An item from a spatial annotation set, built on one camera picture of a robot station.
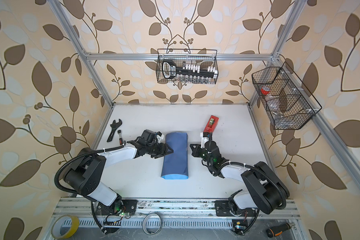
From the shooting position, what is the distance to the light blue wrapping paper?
2.72ft

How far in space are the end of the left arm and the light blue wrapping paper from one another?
0.15ft

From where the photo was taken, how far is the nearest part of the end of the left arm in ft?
2.38
